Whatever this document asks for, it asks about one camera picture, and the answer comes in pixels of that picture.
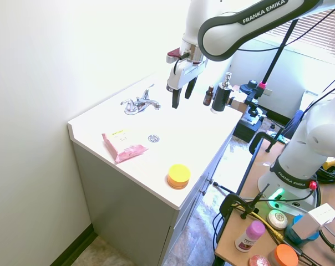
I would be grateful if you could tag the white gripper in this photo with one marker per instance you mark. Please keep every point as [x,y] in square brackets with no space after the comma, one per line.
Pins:
[185,72]

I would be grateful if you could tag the white Franka Emika robot arm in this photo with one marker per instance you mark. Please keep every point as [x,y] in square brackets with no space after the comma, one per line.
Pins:
[300,144]

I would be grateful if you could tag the small amber dropper bottle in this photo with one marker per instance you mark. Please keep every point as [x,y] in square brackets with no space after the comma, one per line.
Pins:
[208,96]

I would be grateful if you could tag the black soap pump dispenser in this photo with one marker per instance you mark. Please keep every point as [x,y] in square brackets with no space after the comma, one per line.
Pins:
[221,96]

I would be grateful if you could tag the chrome sink drain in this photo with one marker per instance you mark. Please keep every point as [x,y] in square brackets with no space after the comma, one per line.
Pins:
[153,138]

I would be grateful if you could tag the brown cardboard piece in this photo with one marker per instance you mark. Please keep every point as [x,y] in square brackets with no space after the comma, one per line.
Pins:
[238,103]

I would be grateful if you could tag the pink wipes packet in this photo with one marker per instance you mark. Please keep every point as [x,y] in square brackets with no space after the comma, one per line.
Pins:
[123,147]

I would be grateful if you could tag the yellow lid orange jar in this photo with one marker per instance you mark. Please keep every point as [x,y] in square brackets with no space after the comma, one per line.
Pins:
[178,176]

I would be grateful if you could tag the black C-clamp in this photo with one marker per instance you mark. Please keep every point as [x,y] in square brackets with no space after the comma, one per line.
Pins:
[229,207]
[263,142]

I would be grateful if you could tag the grey vanity cabinet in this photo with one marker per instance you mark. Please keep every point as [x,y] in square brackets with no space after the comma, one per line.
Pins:
[134,210]

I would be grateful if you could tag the black mini tripod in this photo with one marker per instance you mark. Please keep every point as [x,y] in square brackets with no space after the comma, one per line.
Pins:
[253,203]

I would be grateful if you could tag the window blinds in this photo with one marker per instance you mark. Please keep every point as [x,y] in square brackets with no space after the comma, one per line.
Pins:
[314,25]

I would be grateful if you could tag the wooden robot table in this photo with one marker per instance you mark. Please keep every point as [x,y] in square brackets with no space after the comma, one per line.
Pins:
[270,221]

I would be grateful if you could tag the pink cap deodorant stick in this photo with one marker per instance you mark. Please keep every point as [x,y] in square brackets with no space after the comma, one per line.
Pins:
[250,236]

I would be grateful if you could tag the white cardboard box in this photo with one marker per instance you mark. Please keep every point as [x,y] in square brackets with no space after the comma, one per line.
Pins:
[314,221]

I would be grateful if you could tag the pink round soap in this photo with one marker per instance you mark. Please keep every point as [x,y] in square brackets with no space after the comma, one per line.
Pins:
[259,261]

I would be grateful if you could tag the blue cup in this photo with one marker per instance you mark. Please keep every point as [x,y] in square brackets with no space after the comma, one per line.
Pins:
[300,235]

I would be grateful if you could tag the dark red wrist camera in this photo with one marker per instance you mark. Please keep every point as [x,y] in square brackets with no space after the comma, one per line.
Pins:
[173,55]

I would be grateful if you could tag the black clamp mount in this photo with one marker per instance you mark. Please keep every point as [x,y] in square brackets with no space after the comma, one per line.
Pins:
[253,97]

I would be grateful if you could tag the black camera stand pole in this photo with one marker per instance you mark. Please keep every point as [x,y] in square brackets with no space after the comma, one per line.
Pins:
[278,52]

